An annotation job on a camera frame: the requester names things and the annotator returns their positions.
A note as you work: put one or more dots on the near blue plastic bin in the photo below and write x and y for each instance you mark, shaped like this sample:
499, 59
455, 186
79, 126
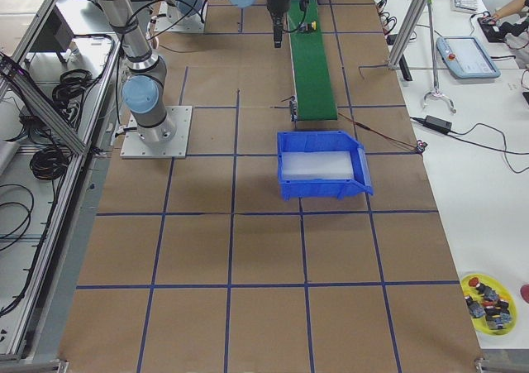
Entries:
306, 141

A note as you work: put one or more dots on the white foam pad near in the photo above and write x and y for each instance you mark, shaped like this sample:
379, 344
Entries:
316, 165

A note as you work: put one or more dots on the yellow plate of buttons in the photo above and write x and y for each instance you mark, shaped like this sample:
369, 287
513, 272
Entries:
490, 306

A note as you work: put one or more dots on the metal grabber stick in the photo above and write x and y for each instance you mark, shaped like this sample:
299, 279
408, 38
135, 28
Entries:
435, 93

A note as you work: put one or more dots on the black power adapter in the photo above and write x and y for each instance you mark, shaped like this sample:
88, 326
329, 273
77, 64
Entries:
437, 124

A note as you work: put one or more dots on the green conveyor belt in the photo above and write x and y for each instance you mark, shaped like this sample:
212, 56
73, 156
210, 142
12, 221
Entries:
313, 98

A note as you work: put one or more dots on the aluminium frame post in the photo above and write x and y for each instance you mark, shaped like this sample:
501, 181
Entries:
409, 23

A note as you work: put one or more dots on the robot teach pendant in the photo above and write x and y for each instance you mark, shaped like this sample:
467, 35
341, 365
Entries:
466, 58

